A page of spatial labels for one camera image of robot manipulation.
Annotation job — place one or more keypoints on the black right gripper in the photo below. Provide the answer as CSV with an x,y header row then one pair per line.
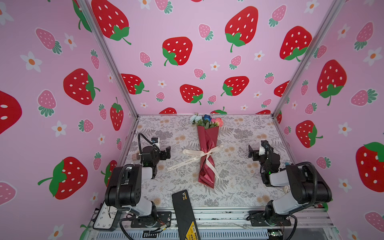
x,y
257,154

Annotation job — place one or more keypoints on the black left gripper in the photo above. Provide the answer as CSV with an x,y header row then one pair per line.
x,y
167,156

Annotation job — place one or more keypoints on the beige ribbon pile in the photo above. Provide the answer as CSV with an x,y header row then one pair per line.
x,y
196,156

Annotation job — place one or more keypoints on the white fake flower stem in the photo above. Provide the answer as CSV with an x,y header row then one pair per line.
x,y
198,121

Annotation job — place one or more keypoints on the dark red wrapping paper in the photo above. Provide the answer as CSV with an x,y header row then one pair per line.
x,y
208,141

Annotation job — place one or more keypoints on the large pink fake rose stem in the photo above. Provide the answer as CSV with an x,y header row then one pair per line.
x,y
219,122

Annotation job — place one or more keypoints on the blue fake rose stem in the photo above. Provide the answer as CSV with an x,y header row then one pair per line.
x,y
207,118

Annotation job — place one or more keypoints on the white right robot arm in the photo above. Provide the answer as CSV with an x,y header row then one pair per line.
x,y
306,187

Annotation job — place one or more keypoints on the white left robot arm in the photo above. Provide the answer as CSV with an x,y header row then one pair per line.
x,y
123,198

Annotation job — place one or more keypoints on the small brown ribbon spool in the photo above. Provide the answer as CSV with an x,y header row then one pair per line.
x,y
136,157

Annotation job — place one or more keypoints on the small beige patterned object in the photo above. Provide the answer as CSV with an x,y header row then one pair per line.
x,y
287,189

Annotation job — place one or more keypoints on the black framed analog clock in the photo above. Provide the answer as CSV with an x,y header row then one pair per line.
x,y
107,218

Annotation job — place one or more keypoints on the black flat device yellow label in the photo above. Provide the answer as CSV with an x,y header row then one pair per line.
x,y
187,226

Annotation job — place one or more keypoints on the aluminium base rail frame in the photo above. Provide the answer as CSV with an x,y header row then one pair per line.
x,y
221,223

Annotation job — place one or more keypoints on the aluminium corner post right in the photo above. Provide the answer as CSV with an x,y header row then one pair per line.
x,y
325,25

